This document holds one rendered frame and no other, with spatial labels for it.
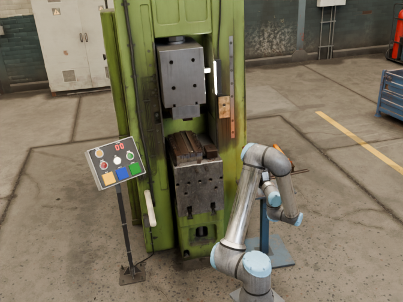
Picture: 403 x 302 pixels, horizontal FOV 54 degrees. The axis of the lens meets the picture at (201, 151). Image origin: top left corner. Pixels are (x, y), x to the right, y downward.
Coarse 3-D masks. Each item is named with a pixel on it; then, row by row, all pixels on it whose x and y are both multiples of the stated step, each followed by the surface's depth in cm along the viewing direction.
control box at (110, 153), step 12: (108, 144) 270; (132, 144) 279; (96, 156) 265; (108, 156) 269; (120, 156) 273; (96, 168) 263; (108, 168) 267; (144, 168) 280; (96, 180) 266; (120, 180) 270
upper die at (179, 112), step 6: (168, 108) 305; (174, 108) 281; (180, 108) 282; (186, 108) 283; (192, 108) 284; (198, 108) 285; (174, 114) 283; (180, 114) 284; (186, 114) 285; (192, 114) 286; (198, 114) 287
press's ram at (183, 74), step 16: (160, 48) 271; (176, 48) 268; (192, 48) 266; (160, 64) 266; (176, 64) 268; (192, 64) 270; (160, 80) 282; (176, 80) 273; (192, 80) 275; (160, 96) 300; (176, 96) 278; (192, 96) 280
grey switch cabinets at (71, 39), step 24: (48, 0) 703; (72, 0) 711; (96, 0) 720; (48, 24) 721; (72, 24) 728; (96, 24) 737; (48, 48) 738; (72, 48) 746; (96, 48) 754; (48, 72) 756; (72, 72) 763; (96, 72) 773
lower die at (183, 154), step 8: (176, 136) 328; (192, 136) 326; (176, 144) 315; (184, 144) 312; (192, 144) 309; (176, 152) 303; (184, 152) 300; (200, 152) 300; (176, 160) 299; (184, 160) 300; (192, 160) 302
